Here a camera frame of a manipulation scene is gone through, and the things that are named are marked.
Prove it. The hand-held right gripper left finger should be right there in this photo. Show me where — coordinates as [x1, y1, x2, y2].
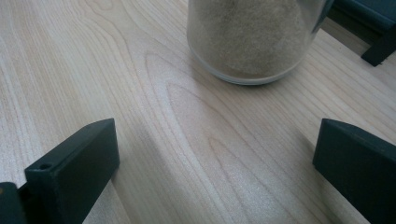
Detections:
[18, 118, 120, 224]

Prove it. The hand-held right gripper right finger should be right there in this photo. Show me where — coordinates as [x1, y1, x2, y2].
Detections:
[312, 118, 396, 224]

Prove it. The black two-tier metal rack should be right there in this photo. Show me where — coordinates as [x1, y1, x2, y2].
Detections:
[320, 0, 396, 67]

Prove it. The clear cup with white lid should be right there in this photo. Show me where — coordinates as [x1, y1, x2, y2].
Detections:
[186, 0, 332, 86]

